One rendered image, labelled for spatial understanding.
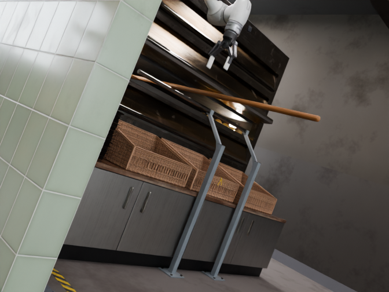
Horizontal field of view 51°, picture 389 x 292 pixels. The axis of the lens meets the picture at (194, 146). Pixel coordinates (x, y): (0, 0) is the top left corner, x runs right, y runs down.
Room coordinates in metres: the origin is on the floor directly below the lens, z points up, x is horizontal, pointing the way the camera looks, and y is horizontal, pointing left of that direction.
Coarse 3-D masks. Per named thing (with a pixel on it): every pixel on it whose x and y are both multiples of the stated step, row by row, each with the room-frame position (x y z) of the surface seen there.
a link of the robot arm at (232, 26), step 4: (232, 20) 2.19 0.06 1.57; (228, 24) 2.19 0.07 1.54; (232, 24) 2.18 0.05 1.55; (236, 24) 2.18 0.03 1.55; (240, 24) 2.19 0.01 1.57; (228, 28) 2.19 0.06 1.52; (232, 28) 2.18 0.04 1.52; (236, 28) 2.18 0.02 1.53; (240, 28) 2.20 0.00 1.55; (236, 32) 2.19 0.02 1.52
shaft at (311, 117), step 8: (144, 80) 2.91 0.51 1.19; (176, 88) 2.66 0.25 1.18; (184, 88) 2.59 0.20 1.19; (192, 88) 2.54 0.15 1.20; (208, 96) 2.45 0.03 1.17; (216, 96) 2.38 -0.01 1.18; (224, 96) 2.34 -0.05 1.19; (248, 104) 2.21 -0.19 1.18; (256, 104) 2.17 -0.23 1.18; (264, 104) 2.13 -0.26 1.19; (280, 112) 2.06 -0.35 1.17; (288, 112) 2.02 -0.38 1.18; (296, 112) 1.99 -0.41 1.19; (312, 120) 1.93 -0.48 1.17
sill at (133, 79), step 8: (136, 80) 2.89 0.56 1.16; (152, 88) 3.01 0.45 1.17; (160, 96) 3.08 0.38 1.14; (168, 96) 3.13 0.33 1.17; (176, 104) 3.21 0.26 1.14; (184, 104) 3.26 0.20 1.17; (192, 112) 3.35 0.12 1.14; (200, 112) 3.41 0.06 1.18; (208, 120) 3.51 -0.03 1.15; (224, 128) 3.67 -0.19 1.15; (240, 136) 3.86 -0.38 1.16
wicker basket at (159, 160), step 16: (128, 128) 2.91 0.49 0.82; (112, 144) 2.55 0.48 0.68; (128, 144) 2.46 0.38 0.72; (160, 144) 3.06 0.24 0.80; (112, 160) 2.51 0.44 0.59; (128, 160) 2.41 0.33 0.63; (144, 160) 2.49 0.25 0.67; (160, 160) 2.59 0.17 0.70; (176, 160) 2.92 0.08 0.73; (160, 176) 2.62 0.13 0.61; (176, 176) 2.73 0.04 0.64
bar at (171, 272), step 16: (208, 112) 2.96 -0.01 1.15; (240, 128) 3.23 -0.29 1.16; (256, 160) 3.17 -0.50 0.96; (208, 176) 2.79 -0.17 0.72; (240, 208) 3.14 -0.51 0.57; (192, 224) 2.80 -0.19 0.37; (224, 240) 3.16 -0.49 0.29; (176, 256) 2.80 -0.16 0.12; (224, 256) 3.16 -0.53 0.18; (176, 272) 2.85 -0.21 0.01; (208, 272) 3.20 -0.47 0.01
